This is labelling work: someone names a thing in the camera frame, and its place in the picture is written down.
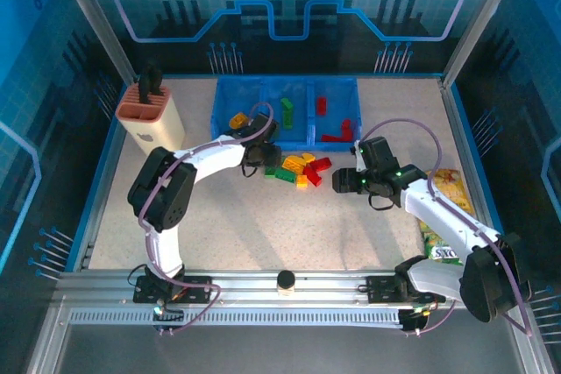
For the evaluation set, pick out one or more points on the green lego brick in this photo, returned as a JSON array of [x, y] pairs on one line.
[[288, 121], [286, 176], [286, 104], [271, 171]]

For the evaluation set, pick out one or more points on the yellow lego brick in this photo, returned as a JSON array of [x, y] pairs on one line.
[[302, 181], [239, 120], [293, 164]]

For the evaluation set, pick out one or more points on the long red lego brick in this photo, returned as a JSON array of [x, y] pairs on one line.
[[333, 138]]

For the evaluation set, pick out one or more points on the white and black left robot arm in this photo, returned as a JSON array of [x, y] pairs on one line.
[[210, 159]]

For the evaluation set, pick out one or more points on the yellow curved lego piece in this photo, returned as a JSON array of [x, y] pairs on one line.
[[309, 157]]

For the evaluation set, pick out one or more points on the red two-by-four lego brick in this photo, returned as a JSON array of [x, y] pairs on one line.
[[322, 164]]

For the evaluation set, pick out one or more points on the blue three-compartment plastic bin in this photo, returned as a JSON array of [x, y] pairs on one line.
[[263, 89]]

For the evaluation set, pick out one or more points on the yellow green snack bag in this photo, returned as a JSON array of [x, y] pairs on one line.
[[451, 190]]

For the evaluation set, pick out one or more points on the cream knife block pink top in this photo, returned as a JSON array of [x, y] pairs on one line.
[[155, 129]]

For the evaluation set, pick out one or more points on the black knob on white base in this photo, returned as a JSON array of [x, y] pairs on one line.
[[286, 278]]

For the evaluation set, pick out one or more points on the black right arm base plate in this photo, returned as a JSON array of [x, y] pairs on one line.
[[379, 290]]

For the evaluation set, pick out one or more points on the aluminium extrusion rail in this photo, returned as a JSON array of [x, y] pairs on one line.
[[245, 286]]

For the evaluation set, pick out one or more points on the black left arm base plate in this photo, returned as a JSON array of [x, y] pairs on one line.
[[197, 288]]

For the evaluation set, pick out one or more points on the aluminium frame post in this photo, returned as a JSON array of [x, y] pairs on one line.
[[95, 19], [482, 19]]

